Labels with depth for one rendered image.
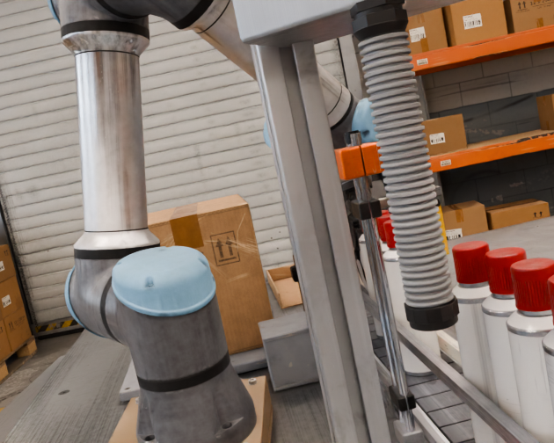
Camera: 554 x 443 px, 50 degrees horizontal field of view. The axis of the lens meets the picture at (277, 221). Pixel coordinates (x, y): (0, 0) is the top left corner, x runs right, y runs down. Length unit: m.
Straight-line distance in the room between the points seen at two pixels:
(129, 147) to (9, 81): 4.63
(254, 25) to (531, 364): 0.32
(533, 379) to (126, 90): 0.59
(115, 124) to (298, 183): 0.40
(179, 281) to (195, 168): 4.28
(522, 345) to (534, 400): 0.04
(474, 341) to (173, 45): 4.61
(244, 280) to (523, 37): 3.62
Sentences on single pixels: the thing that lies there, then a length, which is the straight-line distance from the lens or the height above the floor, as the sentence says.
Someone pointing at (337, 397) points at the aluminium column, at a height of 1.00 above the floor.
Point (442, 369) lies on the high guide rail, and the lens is 0.63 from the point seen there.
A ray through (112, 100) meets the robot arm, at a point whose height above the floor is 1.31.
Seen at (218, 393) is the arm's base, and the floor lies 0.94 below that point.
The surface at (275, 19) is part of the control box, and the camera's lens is 0.43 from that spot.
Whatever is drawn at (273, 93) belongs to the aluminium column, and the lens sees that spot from 0.48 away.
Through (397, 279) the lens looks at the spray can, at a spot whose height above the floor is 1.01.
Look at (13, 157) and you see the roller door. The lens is 5.42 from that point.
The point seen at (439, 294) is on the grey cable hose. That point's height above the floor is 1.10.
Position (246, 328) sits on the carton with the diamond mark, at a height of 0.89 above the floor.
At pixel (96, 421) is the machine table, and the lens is 1.08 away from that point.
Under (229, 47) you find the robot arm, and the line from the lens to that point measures 0.81.
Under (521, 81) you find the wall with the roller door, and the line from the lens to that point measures 5.37.
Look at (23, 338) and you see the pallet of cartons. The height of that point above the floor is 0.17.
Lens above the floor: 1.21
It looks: 7 degrees down
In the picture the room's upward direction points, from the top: 12 degrees counter-clockwise
